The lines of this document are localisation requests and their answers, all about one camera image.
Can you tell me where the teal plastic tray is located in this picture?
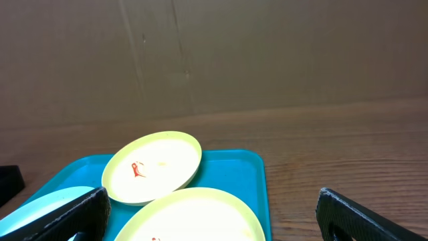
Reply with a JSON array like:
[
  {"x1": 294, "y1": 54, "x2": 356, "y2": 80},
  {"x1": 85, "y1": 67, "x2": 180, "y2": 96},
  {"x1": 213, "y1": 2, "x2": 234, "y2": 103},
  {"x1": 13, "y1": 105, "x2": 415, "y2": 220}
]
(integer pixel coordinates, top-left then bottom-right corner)
[{"x1": 24, "y1": 149, "x2": 272, "y2": 241}]

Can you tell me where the black tray with red liquid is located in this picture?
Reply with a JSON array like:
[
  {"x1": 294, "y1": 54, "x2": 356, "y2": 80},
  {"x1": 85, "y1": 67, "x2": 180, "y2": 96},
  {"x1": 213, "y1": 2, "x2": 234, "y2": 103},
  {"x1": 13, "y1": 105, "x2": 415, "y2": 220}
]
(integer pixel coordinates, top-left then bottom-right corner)
[{"x1": 0, "y1": 165, "x2": 25, "y2": 207}]

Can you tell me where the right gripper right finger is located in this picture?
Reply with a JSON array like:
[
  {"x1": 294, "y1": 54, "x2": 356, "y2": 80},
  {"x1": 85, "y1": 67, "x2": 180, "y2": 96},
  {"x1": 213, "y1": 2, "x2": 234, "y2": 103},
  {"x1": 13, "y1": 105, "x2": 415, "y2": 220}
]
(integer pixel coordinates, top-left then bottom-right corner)
[{"x1": 316, "y1": 187, "x2": 427, "y2": 241}]

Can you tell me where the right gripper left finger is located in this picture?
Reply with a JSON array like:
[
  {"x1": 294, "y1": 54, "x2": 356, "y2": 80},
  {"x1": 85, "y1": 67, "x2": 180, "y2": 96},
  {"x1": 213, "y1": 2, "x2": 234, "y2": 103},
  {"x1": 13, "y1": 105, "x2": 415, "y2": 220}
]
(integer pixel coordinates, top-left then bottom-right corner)
[{"x1": 1, "y1": 187, "x2": 111, "y2": 241}]

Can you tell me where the light blue plate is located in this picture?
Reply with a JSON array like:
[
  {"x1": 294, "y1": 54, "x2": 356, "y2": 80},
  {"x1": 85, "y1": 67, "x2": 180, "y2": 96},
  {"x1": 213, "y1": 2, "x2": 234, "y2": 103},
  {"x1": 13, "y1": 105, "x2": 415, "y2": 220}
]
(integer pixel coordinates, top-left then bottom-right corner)
[{"x1": 1, "y1": 186, "x2": 94, "y2": 236}]

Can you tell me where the yellow-green plate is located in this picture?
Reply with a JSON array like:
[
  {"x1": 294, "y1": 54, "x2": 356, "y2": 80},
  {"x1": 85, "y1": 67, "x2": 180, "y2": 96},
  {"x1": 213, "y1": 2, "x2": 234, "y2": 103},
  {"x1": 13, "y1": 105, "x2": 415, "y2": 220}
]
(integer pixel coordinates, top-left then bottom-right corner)
[
  {"x1": 115, "y1": 187, "x2": 266, "y2": 241},
  {"x1": 101, "y1": 131, "x2": 202, "y2": 206}
]

